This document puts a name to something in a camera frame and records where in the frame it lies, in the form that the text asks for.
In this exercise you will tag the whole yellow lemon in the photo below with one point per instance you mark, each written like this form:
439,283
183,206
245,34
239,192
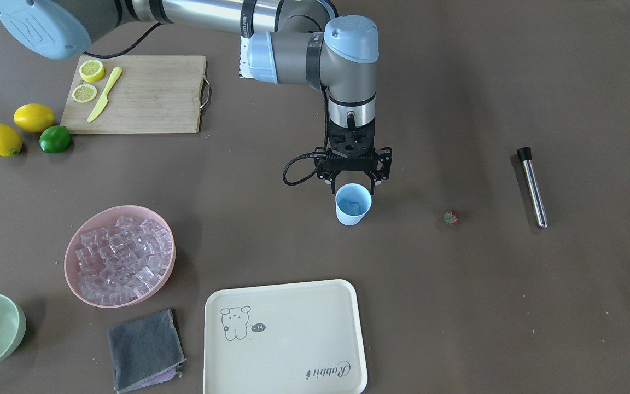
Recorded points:
34,117
10,141

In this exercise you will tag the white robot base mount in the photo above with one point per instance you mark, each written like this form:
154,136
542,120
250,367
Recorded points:
243,67

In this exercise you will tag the lemon half slice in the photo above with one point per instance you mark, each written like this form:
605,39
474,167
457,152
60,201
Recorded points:
92,70
84,93

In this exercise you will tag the red strawberry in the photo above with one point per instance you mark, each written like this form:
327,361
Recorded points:
450,217

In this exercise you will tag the steel muddler black tip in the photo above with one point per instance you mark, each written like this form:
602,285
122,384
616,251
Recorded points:
524,154

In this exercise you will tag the grey folded cloth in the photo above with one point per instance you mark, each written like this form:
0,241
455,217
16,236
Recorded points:
145,351

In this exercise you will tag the wooden cutting board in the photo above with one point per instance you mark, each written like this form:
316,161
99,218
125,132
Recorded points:
154,94

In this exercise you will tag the green lime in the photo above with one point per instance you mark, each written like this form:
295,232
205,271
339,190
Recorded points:
55,139

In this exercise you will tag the beige rabbit tray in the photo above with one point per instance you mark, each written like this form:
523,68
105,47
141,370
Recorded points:
290,338

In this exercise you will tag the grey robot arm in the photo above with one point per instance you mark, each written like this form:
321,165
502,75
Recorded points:
281,42

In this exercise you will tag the clear ice cubes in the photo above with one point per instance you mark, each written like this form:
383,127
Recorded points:
123,260

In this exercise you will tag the pink bowl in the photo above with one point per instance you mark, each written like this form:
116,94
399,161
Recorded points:
74,273

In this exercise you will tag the light blue cup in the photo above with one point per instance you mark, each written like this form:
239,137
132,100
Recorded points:
352,203

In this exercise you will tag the yellow plastic knife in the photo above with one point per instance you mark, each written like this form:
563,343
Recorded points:
102,101

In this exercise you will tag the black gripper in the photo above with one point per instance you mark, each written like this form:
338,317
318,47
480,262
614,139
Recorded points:
384,163

